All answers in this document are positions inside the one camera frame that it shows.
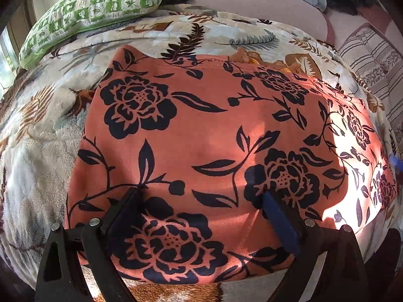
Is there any pink padded bed frame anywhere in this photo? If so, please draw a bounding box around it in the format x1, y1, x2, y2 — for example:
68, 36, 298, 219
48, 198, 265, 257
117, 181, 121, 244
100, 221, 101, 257
327, 5, 403, 51

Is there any stained glass window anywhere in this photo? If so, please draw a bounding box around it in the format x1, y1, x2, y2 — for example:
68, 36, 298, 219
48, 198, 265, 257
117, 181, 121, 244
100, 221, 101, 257
0, 25, 19, 92

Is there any striped pillow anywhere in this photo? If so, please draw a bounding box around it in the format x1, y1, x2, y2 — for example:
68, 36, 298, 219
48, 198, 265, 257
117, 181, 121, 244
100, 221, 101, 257
337, 25, 403, 133

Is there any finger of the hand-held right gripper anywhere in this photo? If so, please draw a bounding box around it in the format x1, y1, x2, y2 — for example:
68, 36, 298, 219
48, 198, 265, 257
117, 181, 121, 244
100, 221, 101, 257
389, 154, 403, 172

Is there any orange floral shirt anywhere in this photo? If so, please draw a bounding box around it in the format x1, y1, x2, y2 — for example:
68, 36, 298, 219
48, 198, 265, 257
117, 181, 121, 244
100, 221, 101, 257
63, 46, 398, 285

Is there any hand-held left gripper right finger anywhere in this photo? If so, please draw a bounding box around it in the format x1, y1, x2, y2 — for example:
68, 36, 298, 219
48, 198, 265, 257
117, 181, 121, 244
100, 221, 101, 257
263, 192, 378, 302

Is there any leaf print blanket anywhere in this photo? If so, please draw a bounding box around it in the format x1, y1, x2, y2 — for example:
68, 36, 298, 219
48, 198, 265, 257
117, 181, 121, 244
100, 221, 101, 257
0, 3, 403, 302

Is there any green patterned pillow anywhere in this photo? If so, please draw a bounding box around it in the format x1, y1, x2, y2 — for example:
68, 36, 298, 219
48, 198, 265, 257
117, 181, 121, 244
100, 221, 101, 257
18, 0, 162, 70

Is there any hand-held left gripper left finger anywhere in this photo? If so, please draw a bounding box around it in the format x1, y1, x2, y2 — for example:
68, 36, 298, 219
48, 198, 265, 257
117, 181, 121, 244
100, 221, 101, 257
35, 186, 145, 302

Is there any pink bolster cushion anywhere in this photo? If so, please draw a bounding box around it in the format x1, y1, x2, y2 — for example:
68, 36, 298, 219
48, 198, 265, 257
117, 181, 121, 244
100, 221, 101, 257
184, 0, 334, 43

